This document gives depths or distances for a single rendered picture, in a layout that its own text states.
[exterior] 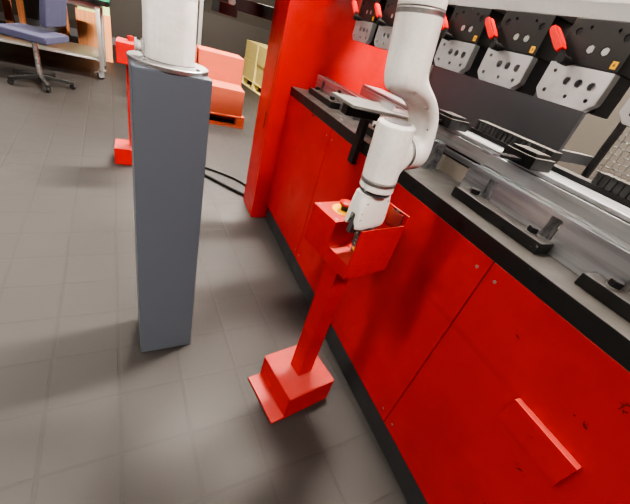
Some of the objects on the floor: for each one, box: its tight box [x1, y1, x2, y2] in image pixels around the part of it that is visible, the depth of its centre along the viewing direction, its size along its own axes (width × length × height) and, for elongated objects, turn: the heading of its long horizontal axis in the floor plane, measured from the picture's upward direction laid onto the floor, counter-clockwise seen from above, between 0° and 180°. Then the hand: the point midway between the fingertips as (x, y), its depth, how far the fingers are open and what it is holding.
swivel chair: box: [0, 0, 76, 93], centre depth 315 cm, size 58×55×99 cm
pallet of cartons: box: [195, 44, 245, 129], centre depth 380 cm, size 80×112×68 cm
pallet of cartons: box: [241, 40, 268, 96], centre depth 600 cm, size 87×121×71 cm
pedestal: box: [114, 35, 135, 165], centre depth 235 cm, size 20×25×83 cm
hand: (358, 241), depth 90 cm, fingers closed
